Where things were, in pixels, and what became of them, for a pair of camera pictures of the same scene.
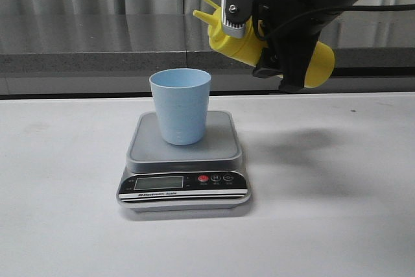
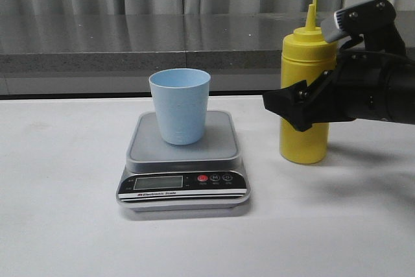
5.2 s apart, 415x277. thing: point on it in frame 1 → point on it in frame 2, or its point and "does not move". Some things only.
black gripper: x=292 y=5 → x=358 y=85
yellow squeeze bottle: x=246 y=50 → x=305 y=56
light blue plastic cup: x=181 y=99 does not move
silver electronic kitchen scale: x=163 y=177 does not move
